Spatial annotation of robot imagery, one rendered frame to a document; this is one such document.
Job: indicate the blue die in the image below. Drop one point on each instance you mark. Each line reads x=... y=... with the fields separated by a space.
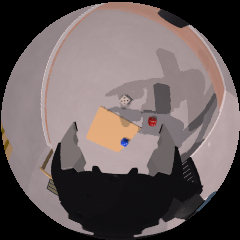
x=124 y=142

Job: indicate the orange mat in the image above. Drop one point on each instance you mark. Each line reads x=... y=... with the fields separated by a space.
x=108 y=129

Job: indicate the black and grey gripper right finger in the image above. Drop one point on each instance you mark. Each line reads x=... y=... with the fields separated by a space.
x=165 y=164

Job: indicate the white die with black pips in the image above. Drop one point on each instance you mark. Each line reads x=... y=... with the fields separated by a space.
x=124 y=99

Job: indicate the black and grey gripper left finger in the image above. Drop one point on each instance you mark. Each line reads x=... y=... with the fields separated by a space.
x=67 y=160

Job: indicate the red die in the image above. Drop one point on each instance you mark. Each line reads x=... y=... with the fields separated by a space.
x=152 y=121

